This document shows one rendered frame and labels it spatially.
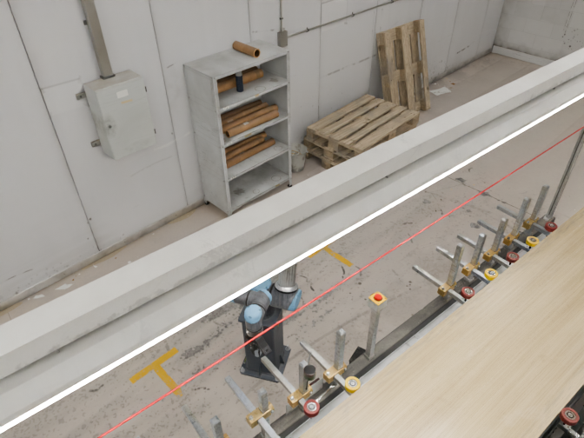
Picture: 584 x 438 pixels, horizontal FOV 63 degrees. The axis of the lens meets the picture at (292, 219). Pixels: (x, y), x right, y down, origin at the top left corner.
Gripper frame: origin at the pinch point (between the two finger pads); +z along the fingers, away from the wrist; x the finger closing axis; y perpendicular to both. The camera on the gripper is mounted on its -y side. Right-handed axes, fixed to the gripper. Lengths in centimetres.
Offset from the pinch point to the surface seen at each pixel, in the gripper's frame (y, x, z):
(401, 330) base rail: -34, -84, 13
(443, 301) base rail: -36, -124, 13
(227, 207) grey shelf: 203, -102, 65
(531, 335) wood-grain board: -91, -125, -7
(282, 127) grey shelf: 221, -189, 12
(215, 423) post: -36, 47, -33
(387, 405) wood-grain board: -68, -30, -7
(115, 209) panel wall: 236, -3, 39
